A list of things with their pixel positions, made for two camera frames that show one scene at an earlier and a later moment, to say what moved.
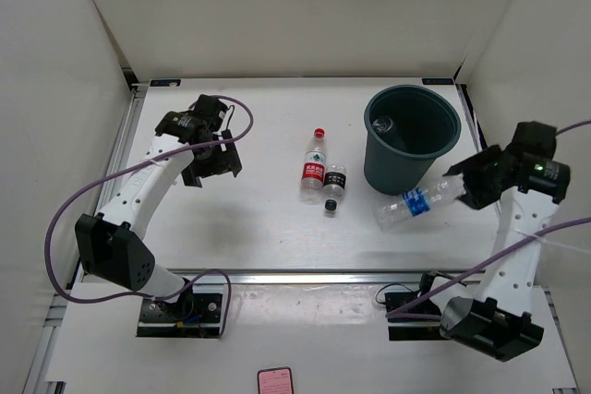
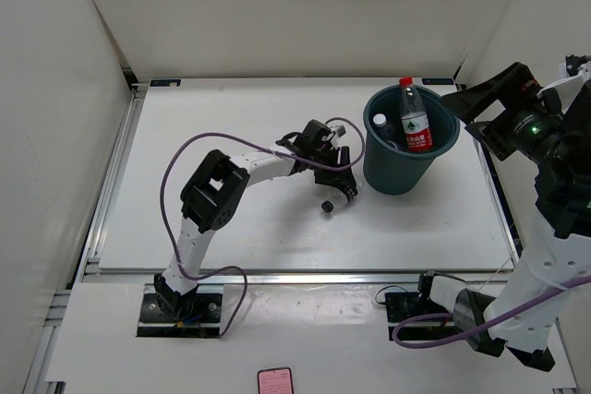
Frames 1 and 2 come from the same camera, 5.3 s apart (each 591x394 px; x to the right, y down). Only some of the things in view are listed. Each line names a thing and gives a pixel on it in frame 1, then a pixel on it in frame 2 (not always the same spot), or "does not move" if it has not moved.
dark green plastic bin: x=406 y=129 does not move
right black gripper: x=476 y=196 to x=506 y=86
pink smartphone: x=276 y=380 does not move
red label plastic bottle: x=314 y=169 to x=414 y=118
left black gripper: x=227 y=161 to x=332 y=177
